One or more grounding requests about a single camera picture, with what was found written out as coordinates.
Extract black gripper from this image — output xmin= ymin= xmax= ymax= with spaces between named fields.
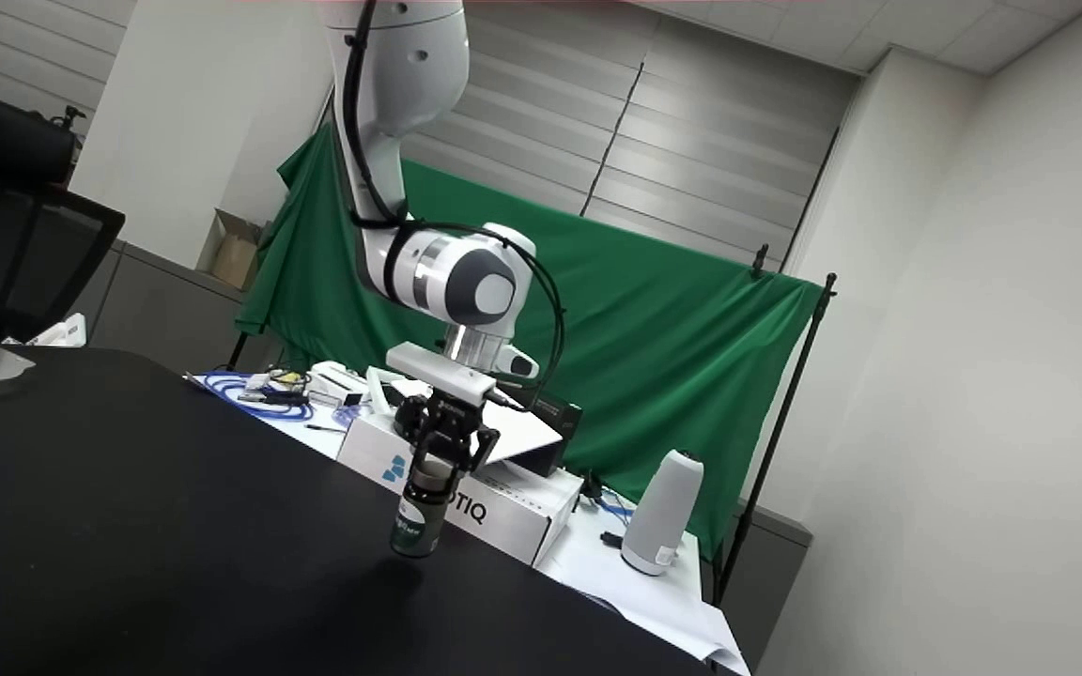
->
xmin=392 ymin=377 xmax=505 ymax=508

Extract small green bottle dark cap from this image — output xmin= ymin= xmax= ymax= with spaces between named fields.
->
xmin=387 ymin=449 xmax=464 ymax=563

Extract white paper sheet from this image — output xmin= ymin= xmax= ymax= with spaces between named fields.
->
xmin=471 ymin=393 xmax=569 ymax=472

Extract white Robotiq cardboard box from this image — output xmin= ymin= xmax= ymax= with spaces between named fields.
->
xmin=335 ymin=398 xmax=590 ymax=571

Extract white cup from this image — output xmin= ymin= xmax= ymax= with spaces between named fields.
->
xmin=618 ymin=448 xmax=708 ymax=577

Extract green backdrop cloth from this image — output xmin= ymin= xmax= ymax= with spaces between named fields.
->
xmin=232 ymin=115 xmax=827 ymax=558

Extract brown cardboard box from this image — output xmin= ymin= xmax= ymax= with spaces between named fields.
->
xmin=196 ymin=208 xmax=267 ymax=299

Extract black backdrop stand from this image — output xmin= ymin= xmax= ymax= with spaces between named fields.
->
xmin=704 ymin=240 xmax=843 ymax=607

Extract grey window blinds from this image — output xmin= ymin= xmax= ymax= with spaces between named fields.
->
xmin=400 ymin=6 xmax=867 ymax=277

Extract black office chair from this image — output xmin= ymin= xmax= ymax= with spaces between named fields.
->
xmin=0 ymin=79 xmax=128 ymax=349

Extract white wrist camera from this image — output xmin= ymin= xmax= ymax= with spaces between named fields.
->
xmin=484 ymin=344 xmax=544 ymax=384

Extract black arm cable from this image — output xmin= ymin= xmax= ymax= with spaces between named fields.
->
xmin=341 ymin=0 xmax=571 ymax=379

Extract blue cable coil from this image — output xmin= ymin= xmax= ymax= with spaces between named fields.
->
xmin=196 ymin=369 xmax=320 ymax=426

